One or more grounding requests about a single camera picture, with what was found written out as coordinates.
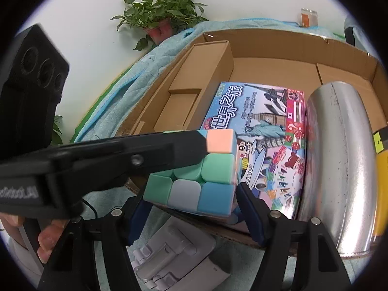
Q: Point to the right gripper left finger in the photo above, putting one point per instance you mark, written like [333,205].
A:
[72,265]

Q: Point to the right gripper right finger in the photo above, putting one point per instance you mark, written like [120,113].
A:
[318,266]

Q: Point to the pastel rubiks cube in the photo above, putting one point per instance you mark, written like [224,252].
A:
[206,188]

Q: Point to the white folding phone stand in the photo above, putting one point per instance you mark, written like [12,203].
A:
[176,257]

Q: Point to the long narrow cardboard box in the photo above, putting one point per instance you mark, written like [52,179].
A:
[181,96]

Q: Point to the person left hand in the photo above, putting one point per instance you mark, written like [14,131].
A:
[47,238]

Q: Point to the light blue quilted blanket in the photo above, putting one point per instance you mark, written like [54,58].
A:
[242,260]

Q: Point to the near green leafy plant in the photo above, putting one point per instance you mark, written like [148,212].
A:
[57,135]

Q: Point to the green mat strip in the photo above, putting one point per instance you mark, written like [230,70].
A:
[125,79]

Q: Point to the silver metal cylinder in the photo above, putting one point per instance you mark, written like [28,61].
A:
[340,176]

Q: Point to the world tour board game box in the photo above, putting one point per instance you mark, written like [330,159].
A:
[269,122]

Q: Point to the large open cardboard box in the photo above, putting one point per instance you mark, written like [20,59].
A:
[295,61]

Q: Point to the potted plant red pot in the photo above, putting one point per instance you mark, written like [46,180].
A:
[159,19]

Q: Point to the orange clear container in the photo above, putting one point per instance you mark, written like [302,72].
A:
[309,18]

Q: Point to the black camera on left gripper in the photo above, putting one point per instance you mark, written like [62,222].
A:
[33,75]

